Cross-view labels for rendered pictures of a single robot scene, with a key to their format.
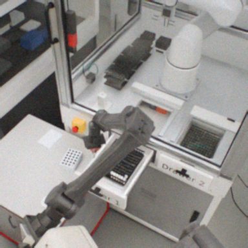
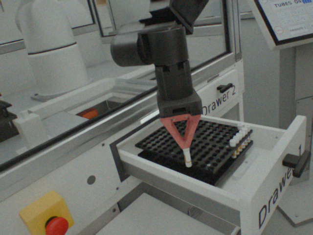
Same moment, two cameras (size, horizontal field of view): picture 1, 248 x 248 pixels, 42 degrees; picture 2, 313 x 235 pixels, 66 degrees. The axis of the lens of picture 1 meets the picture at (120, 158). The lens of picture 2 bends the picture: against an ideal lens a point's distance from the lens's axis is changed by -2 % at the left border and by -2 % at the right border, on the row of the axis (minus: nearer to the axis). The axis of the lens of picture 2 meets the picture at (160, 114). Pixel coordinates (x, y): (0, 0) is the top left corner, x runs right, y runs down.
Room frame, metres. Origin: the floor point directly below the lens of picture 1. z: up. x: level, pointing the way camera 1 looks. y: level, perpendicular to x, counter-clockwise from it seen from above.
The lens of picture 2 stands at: (0.88, 0.50, 1.20)
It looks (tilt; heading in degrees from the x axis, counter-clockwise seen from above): 23 degrees down; 290
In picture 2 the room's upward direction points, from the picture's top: 11 degrees counter-clockwise
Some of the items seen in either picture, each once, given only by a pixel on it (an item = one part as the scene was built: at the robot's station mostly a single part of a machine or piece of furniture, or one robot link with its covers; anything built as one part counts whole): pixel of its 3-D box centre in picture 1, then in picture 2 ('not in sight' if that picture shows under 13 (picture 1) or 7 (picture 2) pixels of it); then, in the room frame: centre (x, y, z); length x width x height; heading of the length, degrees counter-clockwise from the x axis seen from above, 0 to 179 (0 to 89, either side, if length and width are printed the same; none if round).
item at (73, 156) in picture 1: (71, 159); not in sight; (1.06, 0.28, 0.78); 0.12 x 0.08 x 0.04; 164
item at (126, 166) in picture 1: (119, 162); (193, 148); (1.00, 0.00, 0.87); 0.22 x 0.18 x 0.06; 153
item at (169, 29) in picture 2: (95, 126); (165, 46); (0.99, 0.13, 1.14); 0.07 x 0.06 x 0.07; 163
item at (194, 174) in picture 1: (184, 172); (217, 95); (0.97, -0.33, 0.87); 0.29 x 0.02 x 0.11; 63
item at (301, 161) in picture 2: (96, 190); (294, 161); (0.80, 0.10, 0.91); 0.07 x 0.04 x 0.01; 63
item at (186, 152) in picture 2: not in sight; (187, 154); (0.98, 0.14, 0.94); 0.01 x 0.01 x 0.05
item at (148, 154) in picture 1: (121, 162); (190, 149); (1.01, 0.00, 0.86); 0.40 x 0.26 x 0.06; 153
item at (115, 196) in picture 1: (99, 190); (279, 171); (0.82, 0.09, 0.87); 0.29 x 0.02 x 0.11; 63
